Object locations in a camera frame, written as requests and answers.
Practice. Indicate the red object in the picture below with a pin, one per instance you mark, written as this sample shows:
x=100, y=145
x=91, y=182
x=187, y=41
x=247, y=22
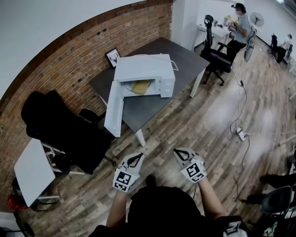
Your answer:
x=15, y=201

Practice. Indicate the person's black clothing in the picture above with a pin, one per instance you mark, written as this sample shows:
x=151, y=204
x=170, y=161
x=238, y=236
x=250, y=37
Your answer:
x=162, y=208

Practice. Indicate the yellow item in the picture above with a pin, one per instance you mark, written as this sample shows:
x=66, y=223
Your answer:
x=139, y=87

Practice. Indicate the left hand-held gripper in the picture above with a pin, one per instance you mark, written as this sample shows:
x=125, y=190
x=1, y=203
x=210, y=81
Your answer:
x=122, y=179

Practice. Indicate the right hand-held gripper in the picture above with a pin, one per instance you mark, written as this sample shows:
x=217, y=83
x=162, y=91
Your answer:
x=193, y=171

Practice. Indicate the small white table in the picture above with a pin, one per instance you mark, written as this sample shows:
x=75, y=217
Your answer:
x=34, y=171

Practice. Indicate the white desk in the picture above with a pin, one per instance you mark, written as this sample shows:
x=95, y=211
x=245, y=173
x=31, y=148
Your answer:
x=217, y=32

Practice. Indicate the person's black shoe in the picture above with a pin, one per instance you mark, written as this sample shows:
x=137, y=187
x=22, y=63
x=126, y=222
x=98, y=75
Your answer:
x=151, y=180

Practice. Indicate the white microwave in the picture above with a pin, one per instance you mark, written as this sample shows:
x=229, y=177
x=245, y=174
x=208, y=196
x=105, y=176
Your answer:
x=143, y=67

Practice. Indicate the person's right forearm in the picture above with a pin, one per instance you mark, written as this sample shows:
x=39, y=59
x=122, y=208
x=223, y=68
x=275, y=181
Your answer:
x=209, y=199

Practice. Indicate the black round-back chair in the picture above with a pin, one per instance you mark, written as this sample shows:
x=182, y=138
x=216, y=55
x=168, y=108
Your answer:
x=277, y=201

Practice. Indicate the person's left forearm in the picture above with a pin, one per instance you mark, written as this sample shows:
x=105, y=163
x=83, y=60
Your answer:
x=118, y=208

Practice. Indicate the black standing fan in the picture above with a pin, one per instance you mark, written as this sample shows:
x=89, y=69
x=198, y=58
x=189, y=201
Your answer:
x=257, y=19

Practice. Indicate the white power strip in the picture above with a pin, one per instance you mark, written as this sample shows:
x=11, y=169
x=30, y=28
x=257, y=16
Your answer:
x=241, y=134

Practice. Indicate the black headrest office chair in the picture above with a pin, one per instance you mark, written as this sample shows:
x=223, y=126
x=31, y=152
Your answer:
x=216, y=58

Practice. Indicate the large black office chair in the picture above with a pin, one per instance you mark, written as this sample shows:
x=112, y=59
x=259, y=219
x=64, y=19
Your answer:
x=57, y=129

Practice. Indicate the black framed deer picture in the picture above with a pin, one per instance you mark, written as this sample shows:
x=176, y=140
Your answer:
x=113, y=58

